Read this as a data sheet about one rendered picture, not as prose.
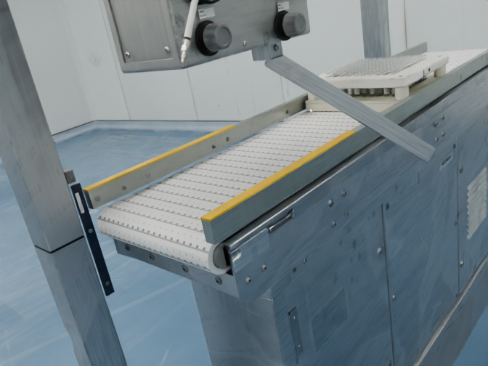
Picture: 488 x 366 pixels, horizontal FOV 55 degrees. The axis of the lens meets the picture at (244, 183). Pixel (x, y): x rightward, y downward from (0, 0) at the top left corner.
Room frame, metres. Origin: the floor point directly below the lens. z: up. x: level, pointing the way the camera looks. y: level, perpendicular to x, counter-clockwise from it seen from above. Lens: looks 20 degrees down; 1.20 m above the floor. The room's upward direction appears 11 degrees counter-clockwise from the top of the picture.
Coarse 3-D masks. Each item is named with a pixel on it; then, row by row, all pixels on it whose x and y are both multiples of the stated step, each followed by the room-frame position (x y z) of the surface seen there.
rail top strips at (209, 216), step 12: (216, 132) 0.89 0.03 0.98; (348, 132) 0.73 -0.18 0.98; (192, 144) 0.84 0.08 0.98; (336, 144) 0.69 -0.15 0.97; (312, 156) 0.64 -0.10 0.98; (132, 168) 0.75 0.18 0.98; (288, 168) 0.61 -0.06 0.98; (108, 180) 0.71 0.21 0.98; (264, 180) 0.58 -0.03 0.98; (276, 180) 0.58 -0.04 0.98; (252, 192) 0.55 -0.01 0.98; (228, 204) 0.52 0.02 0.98; (204, 216) 0.50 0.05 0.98; (216, 216) 0.50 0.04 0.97
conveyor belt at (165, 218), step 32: (448, 64) 1.34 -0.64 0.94; (288, 128) 0.97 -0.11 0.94; (320, 128) 0.92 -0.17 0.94; (352, 128) 0.88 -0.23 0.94; (224, 160) 0.82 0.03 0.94; (256, 160) 0.79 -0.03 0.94; (288, 160) 0.75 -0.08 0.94; (160, 192) 0.71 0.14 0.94; (192, 192) 0.69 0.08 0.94; (224, 192) 0.66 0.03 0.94; (128, 224) 0.63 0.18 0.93; (160, 224) 0.59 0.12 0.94; (192, 224) 0.57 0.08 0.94; (192, 256) 0.52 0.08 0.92
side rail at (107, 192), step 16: (416, 48) 1.55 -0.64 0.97; (304, 96) 1.09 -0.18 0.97; (272, 112) 1.01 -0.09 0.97; (288, 112) 1.05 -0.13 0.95; (240, 128) 0.93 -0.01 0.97; (256, 128) 0.96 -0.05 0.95; (208, 144) 0.86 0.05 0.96; (224, 144) 0.89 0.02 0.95; (160, 160) 0.78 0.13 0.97; (176, 160) 0.81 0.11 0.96; (192, 160) 0.83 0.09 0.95; (128, 176) 0.73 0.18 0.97; (144, 176) 0.75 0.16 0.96; (160, 176) 0.78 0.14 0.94; (96, 192) 0.69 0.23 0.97; (112, 192) 0.71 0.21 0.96; (128, 192) 0.73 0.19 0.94
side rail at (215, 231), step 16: (464, 64) 1.12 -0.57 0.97; (480, 64) 1.18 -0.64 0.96; (448, 80) 1.02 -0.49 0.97; (416, 96) 0.90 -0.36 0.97; (432, 96) 0.95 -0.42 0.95; (384, 112) 0.82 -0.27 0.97; (400, 112) 0.85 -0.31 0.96; (368, 128) 0.76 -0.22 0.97; (352, 144) 0.72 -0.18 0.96; (320, 160) 0.65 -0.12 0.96; (336, 160) 0.68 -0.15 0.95; (288, 176) 0.60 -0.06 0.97; (304, 176) 0.62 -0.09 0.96; (272, 192) 0.57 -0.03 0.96; (288, 192) 0.59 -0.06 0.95; (240, 208) 0.53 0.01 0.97; (256, 208) 0.55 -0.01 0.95; (208, 224) 0.49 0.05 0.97; (224, 224) 0.50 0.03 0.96; (240, 224) 0.52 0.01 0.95; (208, 240) 0.50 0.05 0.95
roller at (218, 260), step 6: (216, 246) 0.51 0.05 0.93; (222, 246) 0.51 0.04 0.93; (216, 252) 0.51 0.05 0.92; (222, 252) 0.51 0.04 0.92; (216, 258) 0.50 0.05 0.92; (222, 258) 0.51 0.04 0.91; (228, 258) 0.51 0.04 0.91; (216, 264) 0.50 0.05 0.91; (222, 264) 0.51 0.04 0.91; (228, 264) 0.51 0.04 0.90
